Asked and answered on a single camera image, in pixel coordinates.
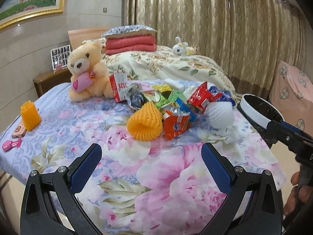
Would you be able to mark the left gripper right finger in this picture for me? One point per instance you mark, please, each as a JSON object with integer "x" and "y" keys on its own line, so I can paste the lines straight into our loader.
{"x": 252, "y": 204}

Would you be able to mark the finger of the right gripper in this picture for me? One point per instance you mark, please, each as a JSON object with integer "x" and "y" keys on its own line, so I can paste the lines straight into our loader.
{"x": 293, "y": 128}
{"x": 301, "y": 145}

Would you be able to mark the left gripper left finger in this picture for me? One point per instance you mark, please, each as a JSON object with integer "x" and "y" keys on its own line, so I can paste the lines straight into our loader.
{"x": 38, "y": 212}

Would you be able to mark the white foam fruit net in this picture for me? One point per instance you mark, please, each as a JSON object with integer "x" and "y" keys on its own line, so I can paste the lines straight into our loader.
{"x": 220, "y": 114}

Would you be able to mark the blue plastic wrapper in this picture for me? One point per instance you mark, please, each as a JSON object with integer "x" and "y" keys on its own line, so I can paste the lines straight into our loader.
{"x": 223, "y": 94}

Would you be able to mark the red snack wrapper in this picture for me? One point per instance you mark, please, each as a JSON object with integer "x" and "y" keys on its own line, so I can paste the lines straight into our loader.
{"x": 201, "y": 97}

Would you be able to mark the orange snack bag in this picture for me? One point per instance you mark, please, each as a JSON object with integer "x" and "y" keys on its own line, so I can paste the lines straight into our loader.
{"x": 176, "y": 119}

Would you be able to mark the green drink carton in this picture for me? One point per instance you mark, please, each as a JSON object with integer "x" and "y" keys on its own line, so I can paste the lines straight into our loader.
{"x": 174, "y": 94}

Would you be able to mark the large orange foam net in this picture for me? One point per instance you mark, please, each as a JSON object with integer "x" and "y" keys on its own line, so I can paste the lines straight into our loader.
{"x": 146, "y": 123}

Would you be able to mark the yellow snack packet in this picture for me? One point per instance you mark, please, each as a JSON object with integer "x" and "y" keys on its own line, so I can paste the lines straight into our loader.
{"x": 165, "y": 89}

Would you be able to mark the green snack bag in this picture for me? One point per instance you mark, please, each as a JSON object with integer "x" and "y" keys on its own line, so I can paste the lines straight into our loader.
{"x": 156, "y": 97}

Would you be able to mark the white blue bag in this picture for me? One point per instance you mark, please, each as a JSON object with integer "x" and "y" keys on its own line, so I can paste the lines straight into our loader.
{"x": 135, "y": 97}

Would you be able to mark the red white milk carton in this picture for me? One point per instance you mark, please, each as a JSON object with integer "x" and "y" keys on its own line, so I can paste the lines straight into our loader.
{"x": 119, "y": 83}

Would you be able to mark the white plastic bag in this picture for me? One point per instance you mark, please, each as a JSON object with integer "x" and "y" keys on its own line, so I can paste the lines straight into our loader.
{"x": 192, "y": 92}

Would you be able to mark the white round trash bin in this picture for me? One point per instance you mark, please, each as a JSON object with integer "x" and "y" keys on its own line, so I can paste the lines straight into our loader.
{"x": 260, "y": 111}

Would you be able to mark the person's right hand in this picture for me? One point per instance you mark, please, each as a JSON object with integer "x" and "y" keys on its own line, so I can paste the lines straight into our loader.
{"x": 302, "y": 194}

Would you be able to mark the pink heart cloth cover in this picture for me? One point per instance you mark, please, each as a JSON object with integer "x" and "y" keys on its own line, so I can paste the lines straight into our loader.
{"x": 291, "y": 94}

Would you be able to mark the pink hair clip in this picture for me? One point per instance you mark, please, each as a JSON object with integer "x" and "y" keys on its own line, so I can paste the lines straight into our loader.
{"x": 8, "y": 145}

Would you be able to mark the pink phone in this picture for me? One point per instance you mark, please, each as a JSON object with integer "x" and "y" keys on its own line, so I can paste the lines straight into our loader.
{"x": 20, "y": 130}

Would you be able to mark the small orange foam net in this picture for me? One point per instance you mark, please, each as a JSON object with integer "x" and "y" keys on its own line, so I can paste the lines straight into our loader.
{"x": 30, "y": 115}

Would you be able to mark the pink floral bed sheet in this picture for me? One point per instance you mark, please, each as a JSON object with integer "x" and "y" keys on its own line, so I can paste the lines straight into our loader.
{"x": 154, "y": 187}

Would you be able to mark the beige patterned curtain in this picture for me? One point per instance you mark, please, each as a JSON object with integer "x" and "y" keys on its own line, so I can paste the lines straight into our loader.
{"x": 247, "y": 38}

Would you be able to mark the wooden nightstand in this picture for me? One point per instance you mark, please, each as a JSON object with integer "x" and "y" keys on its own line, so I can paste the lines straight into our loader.
{"x": 47, "y": 81}

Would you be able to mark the white bunny plush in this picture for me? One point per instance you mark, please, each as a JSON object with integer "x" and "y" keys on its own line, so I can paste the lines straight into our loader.
{"x": 180, "y": 48}

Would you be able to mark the beige teddy bear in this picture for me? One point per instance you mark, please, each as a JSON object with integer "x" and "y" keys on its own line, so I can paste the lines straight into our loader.
{"x": 90, "y": 77}

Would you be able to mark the cream floral quilt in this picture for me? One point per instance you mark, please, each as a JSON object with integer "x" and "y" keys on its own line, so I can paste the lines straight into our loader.
{"x": 164, "y": 64}

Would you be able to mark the wooden headboard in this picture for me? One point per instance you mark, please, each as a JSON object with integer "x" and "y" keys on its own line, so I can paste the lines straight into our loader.
{"x": 76, "y": 37}

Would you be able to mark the folded red blanket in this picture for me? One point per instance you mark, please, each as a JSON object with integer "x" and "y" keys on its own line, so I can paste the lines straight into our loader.
{"x": 137, "y": 43}

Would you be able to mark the blue patterned pillow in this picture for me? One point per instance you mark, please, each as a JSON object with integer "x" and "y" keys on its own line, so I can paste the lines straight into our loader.
{"x": 128, "y": 31}

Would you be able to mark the gold framed painting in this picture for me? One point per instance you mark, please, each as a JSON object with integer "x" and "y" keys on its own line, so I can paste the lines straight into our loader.
{"x": 15, "y": 11}

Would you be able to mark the photo collage frame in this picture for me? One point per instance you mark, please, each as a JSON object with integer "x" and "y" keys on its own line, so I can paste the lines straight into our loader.
{"x": 59, "y": 57}

